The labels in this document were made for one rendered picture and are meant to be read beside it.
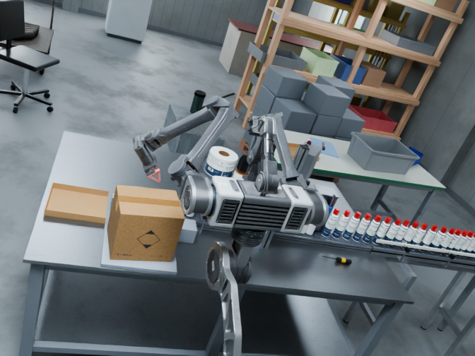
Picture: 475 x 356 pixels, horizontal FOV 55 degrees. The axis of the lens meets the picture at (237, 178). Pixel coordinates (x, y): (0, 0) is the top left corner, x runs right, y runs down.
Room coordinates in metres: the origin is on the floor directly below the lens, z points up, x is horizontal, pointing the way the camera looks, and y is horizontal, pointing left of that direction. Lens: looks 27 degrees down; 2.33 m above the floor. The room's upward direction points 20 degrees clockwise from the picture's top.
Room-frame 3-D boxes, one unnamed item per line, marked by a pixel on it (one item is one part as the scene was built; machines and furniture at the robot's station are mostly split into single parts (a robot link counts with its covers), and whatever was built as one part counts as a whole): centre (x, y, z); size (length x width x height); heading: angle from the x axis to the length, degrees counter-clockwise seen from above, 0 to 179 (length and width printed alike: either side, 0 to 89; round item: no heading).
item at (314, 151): (2.30, -0.31, 1.38); 0.17 x 0.10 x 0.19; 165
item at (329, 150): (4.25, -0.69, 0.81); 0.32 x 0.24 x 0.01; 11
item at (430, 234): (2.77, -1.34, 0.98); 0.05 x 0.05 x 0.20
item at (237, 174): (2.58, -0.01, 1.03); 0.09 x 0.09 x 0.30
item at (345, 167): (4.28, -0.97, 0.40); 1.90 x 0.75 x 0.80; 116
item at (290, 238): (2.35, -0.18, 0.85); 1.65 x 0.11 x 0.05; 110
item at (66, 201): (2.01, 0.76, 0.85); 0.30 x 0.26 x 0.04; 110
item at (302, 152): (2.23, -0.27, 1.16); 0.04 x 0.04 x 0.67; 20
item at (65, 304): (2.49, 0.00, 0.40); 2.04 x 1.25 x 0.81; 110
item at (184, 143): (4.91, 0.60, 0.37); 0.77 x 0.64 x 0.74; 26
